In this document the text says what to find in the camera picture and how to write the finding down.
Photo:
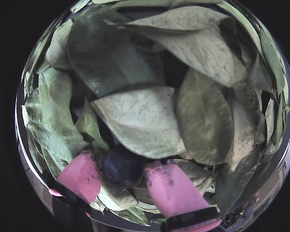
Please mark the dark blueberry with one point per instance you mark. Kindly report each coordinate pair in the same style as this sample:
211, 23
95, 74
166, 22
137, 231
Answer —
120, 169

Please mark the gripper finger with pink tip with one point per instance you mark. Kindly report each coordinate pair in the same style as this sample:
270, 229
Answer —
174, 193
81, 176

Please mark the green leaves pile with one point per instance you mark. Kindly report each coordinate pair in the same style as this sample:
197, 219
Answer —
36, 178

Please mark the green leaf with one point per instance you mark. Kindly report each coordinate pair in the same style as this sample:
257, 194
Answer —
140, 120
50, 116
203, 53
203, 120
232, 188
241, 135
183, 19
116, 198
106, 55

